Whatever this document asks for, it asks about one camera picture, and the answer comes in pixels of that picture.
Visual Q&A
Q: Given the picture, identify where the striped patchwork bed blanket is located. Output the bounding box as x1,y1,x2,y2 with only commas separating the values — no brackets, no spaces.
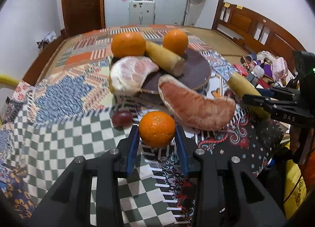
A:
55,25,207,68

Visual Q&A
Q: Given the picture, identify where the wooden bed frame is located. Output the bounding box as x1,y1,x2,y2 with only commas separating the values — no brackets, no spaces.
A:
23,25,248,85

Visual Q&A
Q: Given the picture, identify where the sugarcane piece off plate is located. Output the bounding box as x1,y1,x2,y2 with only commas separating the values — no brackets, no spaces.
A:
227,72,270,120

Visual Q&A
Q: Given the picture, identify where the dark red grape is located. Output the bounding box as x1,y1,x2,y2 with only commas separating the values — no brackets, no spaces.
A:
112,111,133,128

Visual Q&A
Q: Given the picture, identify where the pile of toys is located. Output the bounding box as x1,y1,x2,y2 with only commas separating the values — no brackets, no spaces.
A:
233,51,295,88

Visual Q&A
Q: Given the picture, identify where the clothes pile by door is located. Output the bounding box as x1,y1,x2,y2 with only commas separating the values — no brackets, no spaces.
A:
37,31,57,52

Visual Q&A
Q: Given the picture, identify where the medium orange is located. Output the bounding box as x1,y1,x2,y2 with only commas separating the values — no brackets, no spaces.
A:
162,29,188,56

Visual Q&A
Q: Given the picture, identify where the dark purple plate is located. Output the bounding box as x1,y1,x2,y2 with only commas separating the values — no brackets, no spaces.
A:
110,47,213,95

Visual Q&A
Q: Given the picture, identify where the peeled pink pomelo segment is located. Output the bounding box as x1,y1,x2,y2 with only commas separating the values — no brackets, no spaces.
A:
158,74,236,131

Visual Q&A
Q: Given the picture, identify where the large orange with sticker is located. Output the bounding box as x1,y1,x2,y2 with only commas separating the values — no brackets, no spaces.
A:
111,33,146,59

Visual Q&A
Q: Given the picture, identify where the small mandarin orange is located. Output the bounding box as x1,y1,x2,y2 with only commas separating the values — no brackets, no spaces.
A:
139,111,176,148

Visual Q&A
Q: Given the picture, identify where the yellow bag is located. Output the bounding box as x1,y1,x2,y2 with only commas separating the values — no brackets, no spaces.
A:
284,160,307,220

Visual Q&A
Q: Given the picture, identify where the small white cabinet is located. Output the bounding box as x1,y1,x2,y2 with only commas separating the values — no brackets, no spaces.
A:
129,0,155,26

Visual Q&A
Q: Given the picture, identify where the wooden headboard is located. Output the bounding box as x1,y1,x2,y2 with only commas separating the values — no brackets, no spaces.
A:
212,0,305,63

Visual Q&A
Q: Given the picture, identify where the brown wooden door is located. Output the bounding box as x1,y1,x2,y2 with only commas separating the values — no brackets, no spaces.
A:
61,0,105,36

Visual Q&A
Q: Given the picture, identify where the white standing fan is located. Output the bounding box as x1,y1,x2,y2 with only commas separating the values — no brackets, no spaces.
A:
182,0,206,26

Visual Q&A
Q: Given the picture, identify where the sugarcane piece on plate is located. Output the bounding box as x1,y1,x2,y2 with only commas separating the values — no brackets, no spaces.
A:
145,41,186,77

